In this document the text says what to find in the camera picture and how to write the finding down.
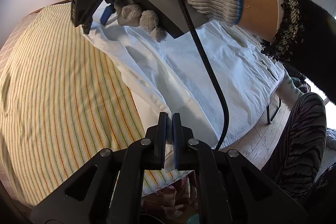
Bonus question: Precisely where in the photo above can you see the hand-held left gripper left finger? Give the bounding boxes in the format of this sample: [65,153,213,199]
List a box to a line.
[30,112,168,224]

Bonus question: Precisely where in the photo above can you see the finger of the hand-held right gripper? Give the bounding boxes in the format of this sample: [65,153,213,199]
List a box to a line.
[100,4,115,25]
[70,0,106,35]

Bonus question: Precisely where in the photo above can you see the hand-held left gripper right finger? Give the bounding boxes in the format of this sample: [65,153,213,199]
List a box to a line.
[172,113,308,224]

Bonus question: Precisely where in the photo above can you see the white shirt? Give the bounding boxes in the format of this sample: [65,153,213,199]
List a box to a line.
[82,1,286,172]

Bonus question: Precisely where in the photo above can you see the red patterned cloth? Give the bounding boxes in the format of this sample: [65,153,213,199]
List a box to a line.
[141,171,198,217]

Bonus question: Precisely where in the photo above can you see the yellow striped bed sheet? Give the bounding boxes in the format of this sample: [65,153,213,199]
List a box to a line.
[0,2,185,208]

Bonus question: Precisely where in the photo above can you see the black metal chair leg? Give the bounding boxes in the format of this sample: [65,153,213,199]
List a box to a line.
[266,96,282,125]

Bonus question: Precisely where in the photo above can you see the person's leg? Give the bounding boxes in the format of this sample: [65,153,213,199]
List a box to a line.
[261,92,328,203]

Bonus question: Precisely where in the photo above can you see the leaf print cushion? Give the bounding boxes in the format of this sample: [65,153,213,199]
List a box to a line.
[278,74,305,110]

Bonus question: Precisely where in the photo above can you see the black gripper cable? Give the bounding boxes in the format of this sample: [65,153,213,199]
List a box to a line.
[142,0,230,151]

